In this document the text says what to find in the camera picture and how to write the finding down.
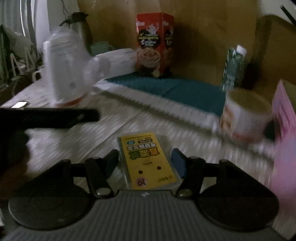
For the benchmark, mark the pink tin box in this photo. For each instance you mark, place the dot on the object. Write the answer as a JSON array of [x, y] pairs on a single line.
[[283, 178]]

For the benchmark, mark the red snack box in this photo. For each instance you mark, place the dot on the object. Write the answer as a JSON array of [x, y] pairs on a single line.
[[155, 43]]

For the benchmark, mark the steel thermos jug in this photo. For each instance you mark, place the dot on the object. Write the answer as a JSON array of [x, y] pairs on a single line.
[[77, 22]]

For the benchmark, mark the round nut can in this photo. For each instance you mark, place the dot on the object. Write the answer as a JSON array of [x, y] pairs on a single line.
[[245, 115]]

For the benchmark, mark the white toothpaste box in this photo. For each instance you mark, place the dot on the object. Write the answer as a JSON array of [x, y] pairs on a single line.
[[116, 63]]

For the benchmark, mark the brown chair back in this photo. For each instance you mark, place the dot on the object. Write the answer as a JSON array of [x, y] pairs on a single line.
[[274, 53]]

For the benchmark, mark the patterned beige tablecloth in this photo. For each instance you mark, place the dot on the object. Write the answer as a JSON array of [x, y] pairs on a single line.
[[158, 216]]

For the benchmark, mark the green drink carton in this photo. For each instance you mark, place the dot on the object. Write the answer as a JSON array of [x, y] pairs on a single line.
[[233, 68]]

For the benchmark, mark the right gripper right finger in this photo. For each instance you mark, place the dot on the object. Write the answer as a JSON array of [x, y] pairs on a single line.
[[191, 170]]

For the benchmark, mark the brown cardboard backdrop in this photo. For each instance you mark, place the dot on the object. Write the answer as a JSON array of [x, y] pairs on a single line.
[[203, 31]]

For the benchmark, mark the yellow card pack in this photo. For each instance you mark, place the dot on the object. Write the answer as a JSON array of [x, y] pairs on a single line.
[[145, 163]]

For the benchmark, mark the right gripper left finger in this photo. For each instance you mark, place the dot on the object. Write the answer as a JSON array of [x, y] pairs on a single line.
[[98, 171]]

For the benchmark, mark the bagged white paper cup stack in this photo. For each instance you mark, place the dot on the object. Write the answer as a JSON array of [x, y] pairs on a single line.
[[71, 71]]

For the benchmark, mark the teal quilted mat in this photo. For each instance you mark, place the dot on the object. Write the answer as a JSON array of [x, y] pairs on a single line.
[[195, 102]]

